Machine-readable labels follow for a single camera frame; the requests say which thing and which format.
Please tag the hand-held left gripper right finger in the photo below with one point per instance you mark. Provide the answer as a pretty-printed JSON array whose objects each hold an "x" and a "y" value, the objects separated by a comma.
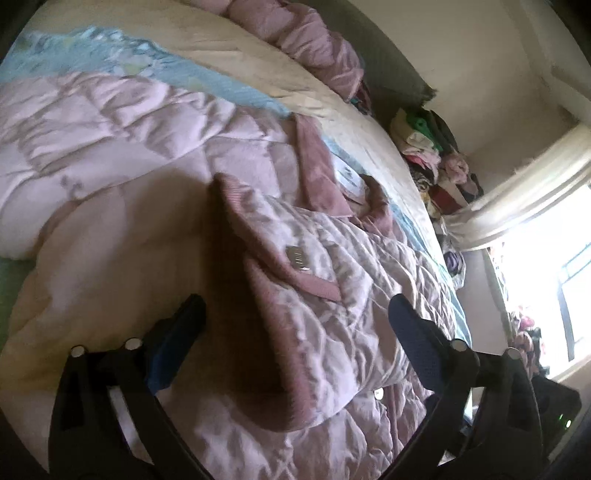
[{"x": 415, "y": 344}]

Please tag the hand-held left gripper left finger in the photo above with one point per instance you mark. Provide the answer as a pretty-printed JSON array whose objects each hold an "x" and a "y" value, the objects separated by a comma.
[{"x": 162, "y": 355}]

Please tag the pink quilted comforter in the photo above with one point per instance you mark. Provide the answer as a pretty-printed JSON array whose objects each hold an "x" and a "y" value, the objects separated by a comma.
[{"x": 323, "y": 277}]

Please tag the clothes on window sill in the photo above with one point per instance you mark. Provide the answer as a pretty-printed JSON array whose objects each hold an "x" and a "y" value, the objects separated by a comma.
[{"x": 528, "y": 337}]

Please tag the bag of clothes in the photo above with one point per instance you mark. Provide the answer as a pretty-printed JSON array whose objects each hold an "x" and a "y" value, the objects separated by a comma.
[{"x": 455, "y": 263}]

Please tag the pile of mixed clothes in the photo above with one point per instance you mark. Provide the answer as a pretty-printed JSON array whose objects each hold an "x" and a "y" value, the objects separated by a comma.
[{"x": 429, "y": 154}]

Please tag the window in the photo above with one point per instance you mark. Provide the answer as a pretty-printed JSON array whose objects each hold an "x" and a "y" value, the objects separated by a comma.
[{"x": 554, "y": 249}]

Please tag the cream curtain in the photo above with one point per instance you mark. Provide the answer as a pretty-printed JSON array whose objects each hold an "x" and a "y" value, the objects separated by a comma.
[{"x": 531, "y": 184}]

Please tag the grey headboard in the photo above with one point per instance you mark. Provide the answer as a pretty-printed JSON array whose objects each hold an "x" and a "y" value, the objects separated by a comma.
[{"x": 399, "y": 78}]

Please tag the blue printed bed sheet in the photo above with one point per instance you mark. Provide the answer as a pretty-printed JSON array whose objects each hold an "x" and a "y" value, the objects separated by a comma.
[{"x": 138, "y": 57}]

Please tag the beige bedspread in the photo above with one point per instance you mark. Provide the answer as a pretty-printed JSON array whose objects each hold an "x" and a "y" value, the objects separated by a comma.
[{"x": 277, "y": 60}]

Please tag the crumpled pink padded jacket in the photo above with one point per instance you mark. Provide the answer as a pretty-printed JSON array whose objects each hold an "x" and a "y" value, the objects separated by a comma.
[{"x": 304, "y": 34}]

